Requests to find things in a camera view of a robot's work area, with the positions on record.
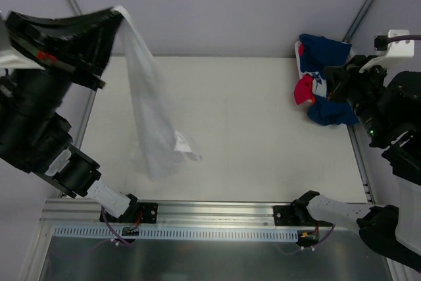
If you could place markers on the white slotted cable duct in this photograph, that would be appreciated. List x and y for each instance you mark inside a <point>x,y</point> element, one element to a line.
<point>167,233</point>

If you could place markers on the right corner aluminium post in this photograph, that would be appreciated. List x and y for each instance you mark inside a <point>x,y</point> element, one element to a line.
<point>358,20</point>

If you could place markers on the pink t shirt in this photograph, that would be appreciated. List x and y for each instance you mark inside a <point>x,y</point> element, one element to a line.
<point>303,90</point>

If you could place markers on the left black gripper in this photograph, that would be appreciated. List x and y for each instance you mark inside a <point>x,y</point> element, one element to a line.
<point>57,62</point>

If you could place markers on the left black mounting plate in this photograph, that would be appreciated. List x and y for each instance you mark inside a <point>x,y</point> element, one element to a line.
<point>141,212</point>

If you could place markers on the blue t shirt pile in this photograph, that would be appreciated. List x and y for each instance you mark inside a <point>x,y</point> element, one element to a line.
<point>316,54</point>

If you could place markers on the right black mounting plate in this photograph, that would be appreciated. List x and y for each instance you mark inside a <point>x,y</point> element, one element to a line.
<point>292,215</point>

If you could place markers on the black mounting plate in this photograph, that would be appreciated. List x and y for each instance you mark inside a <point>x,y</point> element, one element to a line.
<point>292,215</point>
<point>141,212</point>

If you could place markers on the white t shirt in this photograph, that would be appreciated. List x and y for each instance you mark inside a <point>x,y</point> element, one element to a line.
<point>162,147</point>

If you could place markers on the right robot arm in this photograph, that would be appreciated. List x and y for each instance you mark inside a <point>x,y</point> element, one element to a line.
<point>390,115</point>

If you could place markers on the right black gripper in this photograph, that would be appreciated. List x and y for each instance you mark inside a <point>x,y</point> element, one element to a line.
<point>344,83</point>

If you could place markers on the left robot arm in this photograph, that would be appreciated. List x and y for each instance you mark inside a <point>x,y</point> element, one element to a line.
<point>36,139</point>

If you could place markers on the white plastic basket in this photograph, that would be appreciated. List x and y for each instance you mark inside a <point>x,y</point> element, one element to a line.
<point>297,46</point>

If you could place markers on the aluminium front rail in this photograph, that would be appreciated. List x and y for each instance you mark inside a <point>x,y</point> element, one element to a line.
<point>200,214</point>

